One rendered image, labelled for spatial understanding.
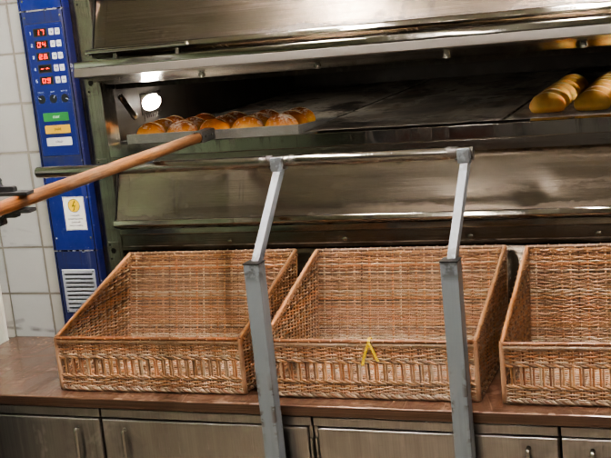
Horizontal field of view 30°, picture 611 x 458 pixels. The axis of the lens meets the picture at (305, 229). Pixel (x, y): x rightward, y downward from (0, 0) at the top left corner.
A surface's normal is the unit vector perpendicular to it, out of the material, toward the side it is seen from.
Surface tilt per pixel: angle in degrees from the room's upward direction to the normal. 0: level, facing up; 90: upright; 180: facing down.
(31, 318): 90
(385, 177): 70
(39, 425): 91
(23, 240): 90
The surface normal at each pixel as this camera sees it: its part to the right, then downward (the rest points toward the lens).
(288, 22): -0.36, -0.13
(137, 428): -0.35, 0.23
